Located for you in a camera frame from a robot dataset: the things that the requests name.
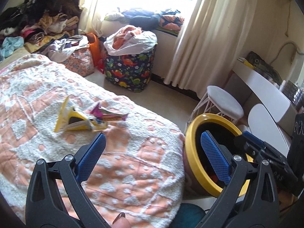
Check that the light blue garment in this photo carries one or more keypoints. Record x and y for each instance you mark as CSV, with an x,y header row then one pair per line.
x,y
10,47

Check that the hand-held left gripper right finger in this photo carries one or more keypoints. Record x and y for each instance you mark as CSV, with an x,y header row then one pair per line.
x,y
216,158

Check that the white desk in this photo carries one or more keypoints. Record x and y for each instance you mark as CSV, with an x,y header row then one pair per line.
x,y
263,92

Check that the floral fabric bag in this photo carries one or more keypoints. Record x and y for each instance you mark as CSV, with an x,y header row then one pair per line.
x,y
79,61

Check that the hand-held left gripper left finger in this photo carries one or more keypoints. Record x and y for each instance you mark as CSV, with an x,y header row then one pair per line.
x,y
91,158

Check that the orange bag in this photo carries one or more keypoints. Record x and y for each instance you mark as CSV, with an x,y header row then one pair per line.
x,y
95,49

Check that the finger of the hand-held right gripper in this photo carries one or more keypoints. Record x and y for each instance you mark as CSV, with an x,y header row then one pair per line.
x,y
253,138
247,146

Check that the cream curtain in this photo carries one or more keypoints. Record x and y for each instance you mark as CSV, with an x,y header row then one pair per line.
x,y
209,40

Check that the purple wrapper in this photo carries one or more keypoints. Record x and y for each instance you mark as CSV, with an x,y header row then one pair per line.
x,y
106,114

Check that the white chair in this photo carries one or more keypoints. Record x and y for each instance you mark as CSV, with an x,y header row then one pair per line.
x,y
266,116

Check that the person's left hand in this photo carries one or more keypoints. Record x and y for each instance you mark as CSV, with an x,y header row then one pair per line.
x,y
121,222

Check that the dinosaur print storage bag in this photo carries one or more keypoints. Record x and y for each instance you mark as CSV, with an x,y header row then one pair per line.
x,y
129,72

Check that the sheer white curtain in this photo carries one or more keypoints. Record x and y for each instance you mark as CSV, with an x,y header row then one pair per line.
x,y
91,7

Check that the clothes on window sill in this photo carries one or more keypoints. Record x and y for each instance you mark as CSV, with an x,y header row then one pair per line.
x,y
147,19

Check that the yellow wrapper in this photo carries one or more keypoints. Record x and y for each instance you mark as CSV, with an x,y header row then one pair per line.
x,y
71,121

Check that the teal cushion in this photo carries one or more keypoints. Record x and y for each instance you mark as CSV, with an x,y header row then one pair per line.
x,y
190,216

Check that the pile of clothes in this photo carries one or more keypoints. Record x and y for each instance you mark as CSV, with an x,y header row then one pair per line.
x,y
40,19

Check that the white plastic bag of clothes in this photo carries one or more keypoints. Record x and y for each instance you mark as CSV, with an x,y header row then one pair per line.
x,y
140,44

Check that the yellow rimmed black bin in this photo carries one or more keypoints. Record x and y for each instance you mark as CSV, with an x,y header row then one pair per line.
x,y
193,147

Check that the green camouflage bag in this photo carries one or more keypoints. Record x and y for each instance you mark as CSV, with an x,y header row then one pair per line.
x,y
263,64

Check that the peach and white blanket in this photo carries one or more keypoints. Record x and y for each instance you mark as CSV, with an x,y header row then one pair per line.
x,y
59,171

